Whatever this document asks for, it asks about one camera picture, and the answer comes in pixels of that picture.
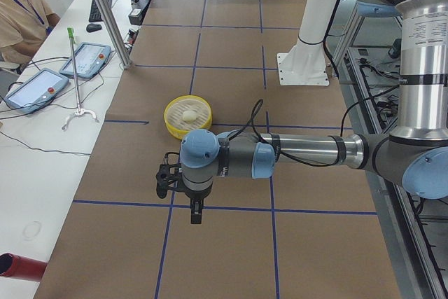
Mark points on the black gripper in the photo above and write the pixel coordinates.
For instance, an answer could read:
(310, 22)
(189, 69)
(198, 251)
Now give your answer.
(196, 195)

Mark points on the white steamed bun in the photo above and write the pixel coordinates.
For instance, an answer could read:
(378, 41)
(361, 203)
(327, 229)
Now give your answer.
(189, 116)

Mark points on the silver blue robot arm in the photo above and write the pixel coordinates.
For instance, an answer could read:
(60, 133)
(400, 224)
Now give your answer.
(413, 155)

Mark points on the yellow steamer basket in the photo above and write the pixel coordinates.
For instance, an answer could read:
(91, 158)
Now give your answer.
(173, 115)

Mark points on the brown paper table cover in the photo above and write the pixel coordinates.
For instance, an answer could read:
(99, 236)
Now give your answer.
(307, 232)

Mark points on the far blue teach pendant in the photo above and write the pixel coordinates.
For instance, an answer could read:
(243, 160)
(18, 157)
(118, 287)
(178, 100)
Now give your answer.
(89, 59)

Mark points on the blue teach pendant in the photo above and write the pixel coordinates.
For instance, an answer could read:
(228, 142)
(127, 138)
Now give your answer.
(89, 59)
(37, 92)

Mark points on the orange black connector module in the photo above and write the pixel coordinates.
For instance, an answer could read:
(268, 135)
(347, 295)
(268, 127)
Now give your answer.
(131, 37)

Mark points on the red cylinder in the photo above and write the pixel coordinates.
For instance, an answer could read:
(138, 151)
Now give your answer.
(19, 267)

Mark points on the near blue teach pendant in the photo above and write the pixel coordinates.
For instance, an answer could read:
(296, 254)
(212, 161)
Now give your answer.
(37, 92)

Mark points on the black box device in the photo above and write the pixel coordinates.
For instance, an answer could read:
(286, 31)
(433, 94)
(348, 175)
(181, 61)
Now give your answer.
(138, 12)

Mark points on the black computer mouse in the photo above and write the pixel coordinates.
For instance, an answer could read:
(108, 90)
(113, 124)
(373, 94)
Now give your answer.
(93, 27)

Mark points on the metal reacher grabber tool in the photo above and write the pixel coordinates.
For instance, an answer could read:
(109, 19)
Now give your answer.
(80, 111)

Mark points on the seated person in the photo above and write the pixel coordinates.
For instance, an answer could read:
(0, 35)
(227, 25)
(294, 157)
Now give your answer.
(25, 25)

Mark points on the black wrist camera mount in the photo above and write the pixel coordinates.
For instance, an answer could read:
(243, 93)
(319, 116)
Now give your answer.
(169, 177)

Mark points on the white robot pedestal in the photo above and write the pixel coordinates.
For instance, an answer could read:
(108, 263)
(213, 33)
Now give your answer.
(305, 63)

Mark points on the aluminium frame post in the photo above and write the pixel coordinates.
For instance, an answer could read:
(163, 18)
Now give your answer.
(114, 32)

